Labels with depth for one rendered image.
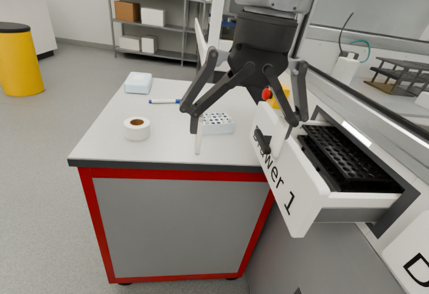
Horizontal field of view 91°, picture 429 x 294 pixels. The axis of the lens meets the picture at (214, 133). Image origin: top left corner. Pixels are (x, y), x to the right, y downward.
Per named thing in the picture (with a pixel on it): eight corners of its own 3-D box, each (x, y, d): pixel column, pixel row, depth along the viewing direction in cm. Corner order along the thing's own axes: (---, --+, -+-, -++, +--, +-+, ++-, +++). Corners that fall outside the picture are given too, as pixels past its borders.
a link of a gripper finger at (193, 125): (200, 105, 31) (179, 103, 30) (196, 134, 34) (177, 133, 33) (200, 101, 32) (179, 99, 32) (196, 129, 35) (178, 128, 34)
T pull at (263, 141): (263, 155, 38) (265, 149, 37) (253, 132, 44) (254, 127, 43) (282, 157, 38) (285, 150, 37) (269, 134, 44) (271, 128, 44)
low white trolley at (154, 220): (108, 296, 90) (66, 157, 50) (137, 186, 142) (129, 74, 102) (240, 289, 99) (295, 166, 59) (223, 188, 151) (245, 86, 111)
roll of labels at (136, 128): (135, 143, 58) (135, 131, 56) (119, 134, 61) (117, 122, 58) (155, 134, 63) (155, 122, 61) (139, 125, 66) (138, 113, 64)
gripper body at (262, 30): (241, 8, 22) (226, 92, 27) (316, 20, 23) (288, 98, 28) (230, 6, 28) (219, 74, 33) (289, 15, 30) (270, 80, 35)
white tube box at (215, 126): (196, 136, 65) (198, 125, 63) (189, 122, 72) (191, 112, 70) (233, 132, 70) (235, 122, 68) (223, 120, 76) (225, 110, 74)
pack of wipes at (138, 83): (149, 95, 86) (148, 84, 83) (123, 93, 84) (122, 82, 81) (152, 82, 98) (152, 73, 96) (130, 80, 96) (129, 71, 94)
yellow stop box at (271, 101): (269, 108, 71) (276, 88, 67) (263, 99, 77) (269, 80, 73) (284, 110, 71) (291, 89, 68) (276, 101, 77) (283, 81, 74)
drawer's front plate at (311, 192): (292, 240, 33) (320, 191, 28) (249, 137, 58) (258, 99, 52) (302, 239, 34) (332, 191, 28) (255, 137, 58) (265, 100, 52)
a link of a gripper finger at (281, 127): (278, 115, 36) (283, 115, 36) (267, 148, 39) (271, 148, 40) (285, 124, 33) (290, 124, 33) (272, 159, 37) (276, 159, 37)
